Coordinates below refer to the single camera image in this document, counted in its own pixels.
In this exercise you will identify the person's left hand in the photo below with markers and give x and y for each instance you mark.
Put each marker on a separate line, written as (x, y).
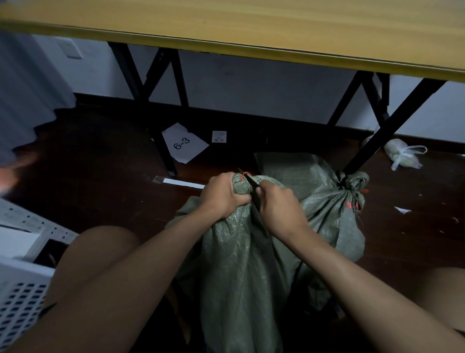
(219, 196)

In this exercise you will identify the person's right fingers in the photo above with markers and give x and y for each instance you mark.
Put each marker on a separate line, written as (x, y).
(265, 196)

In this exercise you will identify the white paper scrap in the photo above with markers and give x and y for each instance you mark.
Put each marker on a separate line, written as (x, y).
(401, 210)

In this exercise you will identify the person's left fingers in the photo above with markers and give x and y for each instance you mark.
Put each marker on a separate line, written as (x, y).
(240, 200)

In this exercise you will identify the white perforated plastic basket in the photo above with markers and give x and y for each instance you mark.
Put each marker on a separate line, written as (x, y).
(20, 291)

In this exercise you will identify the green woven sack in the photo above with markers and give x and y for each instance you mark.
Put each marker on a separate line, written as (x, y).
(319, 189)
(239, 276)

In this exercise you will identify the person's right forearm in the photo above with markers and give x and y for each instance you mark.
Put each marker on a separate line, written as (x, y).
(367, 291)

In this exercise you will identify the person's right hand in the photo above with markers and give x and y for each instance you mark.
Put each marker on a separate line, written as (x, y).
(281, 211)

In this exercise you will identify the white paper strip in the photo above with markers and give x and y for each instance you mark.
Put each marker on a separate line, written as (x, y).
(183, 183)

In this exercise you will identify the small white square label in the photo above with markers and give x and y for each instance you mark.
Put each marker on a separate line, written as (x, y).
(219, 136)

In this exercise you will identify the person's right leg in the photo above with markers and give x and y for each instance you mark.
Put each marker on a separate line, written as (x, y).
(441, 294)

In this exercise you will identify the white wall outlet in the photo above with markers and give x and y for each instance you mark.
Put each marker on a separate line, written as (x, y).
(69, 48)

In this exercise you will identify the white printed paper sheet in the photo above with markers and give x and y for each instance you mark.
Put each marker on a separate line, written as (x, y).
(183, 143)

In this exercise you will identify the person's left forearm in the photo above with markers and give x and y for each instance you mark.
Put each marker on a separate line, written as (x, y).
(120, 283)

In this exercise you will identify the black folding table leg frame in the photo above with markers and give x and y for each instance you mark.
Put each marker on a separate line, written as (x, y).
(377, 120)
(152, 98)

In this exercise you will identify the black knife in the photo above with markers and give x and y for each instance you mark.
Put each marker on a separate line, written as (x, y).
(254, 189)

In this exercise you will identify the white plastic bag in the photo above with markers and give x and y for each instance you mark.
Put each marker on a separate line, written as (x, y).
(401, 154)

